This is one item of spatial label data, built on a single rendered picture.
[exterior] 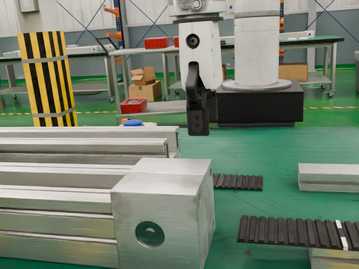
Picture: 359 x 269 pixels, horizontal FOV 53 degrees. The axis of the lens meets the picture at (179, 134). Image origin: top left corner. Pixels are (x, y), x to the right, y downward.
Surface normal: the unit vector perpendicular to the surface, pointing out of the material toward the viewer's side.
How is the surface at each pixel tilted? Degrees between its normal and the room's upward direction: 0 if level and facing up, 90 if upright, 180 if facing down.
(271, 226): 0
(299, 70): 89
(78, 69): 90
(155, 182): 0
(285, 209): 0
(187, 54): 85
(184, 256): 90
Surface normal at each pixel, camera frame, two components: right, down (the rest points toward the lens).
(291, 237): -0.07, -0.96
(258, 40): -0.14, 0.26
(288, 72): -0.36, 0.28
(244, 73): -0.71, 0.22
